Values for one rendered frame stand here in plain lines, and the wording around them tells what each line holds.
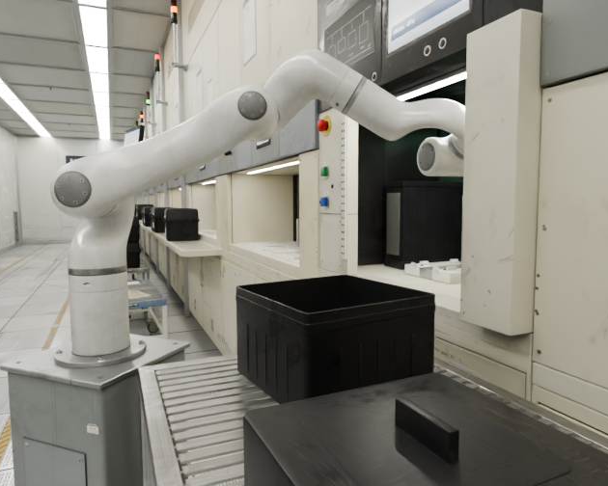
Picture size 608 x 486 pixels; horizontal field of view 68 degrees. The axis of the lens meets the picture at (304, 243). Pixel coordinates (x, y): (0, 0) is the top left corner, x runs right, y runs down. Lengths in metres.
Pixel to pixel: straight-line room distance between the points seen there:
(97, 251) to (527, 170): 0.84
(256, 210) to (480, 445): 2.51
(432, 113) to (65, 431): 0.98
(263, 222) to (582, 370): 2.32
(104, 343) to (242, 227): 1.89
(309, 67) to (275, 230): 2.01
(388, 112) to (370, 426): 0.69
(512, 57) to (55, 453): 1.12
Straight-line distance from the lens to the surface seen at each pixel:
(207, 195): 4.34
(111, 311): 1.07
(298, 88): 1.02
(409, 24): 1.20
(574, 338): 0.84
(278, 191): 2.93
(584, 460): 0.52
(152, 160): 1.01
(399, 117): 1.02
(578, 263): 0.81
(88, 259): 1.05
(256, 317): 0.83
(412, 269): 1.45
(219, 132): 0.97
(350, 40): 1.44
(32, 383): 1.12
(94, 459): 1.05
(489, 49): 0.90
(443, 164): 1.03
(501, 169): 0.84
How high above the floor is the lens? 1.09
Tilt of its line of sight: 5 degrees down
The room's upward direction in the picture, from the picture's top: straight up
